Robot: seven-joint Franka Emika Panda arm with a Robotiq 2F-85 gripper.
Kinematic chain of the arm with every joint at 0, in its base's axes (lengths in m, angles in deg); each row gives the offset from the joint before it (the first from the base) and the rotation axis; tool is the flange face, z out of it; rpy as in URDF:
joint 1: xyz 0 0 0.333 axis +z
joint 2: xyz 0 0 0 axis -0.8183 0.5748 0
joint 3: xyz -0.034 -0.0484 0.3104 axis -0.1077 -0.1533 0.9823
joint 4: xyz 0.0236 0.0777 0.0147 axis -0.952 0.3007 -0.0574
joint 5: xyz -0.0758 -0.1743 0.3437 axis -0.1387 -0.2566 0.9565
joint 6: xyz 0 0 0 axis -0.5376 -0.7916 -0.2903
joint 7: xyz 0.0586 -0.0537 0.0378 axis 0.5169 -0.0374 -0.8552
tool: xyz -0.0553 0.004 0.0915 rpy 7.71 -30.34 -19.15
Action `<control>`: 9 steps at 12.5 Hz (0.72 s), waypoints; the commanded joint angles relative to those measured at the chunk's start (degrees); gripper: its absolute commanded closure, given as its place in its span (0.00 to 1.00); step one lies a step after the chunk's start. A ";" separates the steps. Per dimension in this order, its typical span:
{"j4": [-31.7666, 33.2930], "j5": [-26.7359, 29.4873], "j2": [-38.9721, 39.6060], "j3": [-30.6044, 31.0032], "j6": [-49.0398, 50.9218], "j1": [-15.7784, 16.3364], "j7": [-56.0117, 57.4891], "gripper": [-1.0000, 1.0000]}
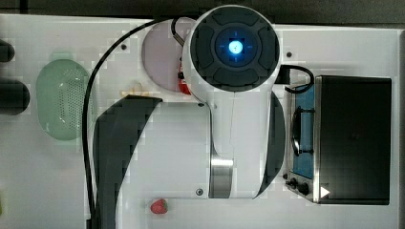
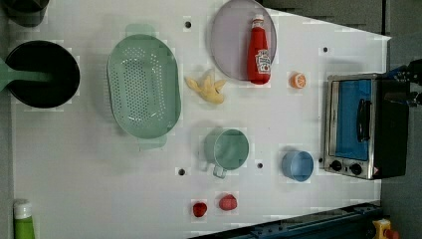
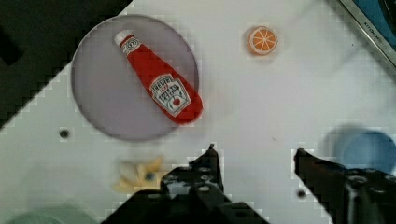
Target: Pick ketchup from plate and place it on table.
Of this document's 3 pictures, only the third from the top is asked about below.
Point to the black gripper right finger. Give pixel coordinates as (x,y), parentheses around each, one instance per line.
(350,196)

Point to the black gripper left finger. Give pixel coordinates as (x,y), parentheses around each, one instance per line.
(191,194)

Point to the red plush ketchup bottle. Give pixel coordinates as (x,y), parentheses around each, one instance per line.
(169,90)

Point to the grey round plate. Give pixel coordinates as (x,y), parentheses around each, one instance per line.
(106,89)

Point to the blue bowl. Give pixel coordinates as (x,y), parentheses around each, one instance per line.
(356,147)

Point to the yellow peeled banana toy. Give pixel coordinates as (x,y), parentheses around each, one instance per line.
(136,176)

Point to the light green bowl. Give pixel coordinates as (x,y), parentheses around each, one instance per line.
(54,215)

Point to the orange slice toy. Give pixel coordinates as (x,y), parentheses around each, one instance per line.
(262,40)

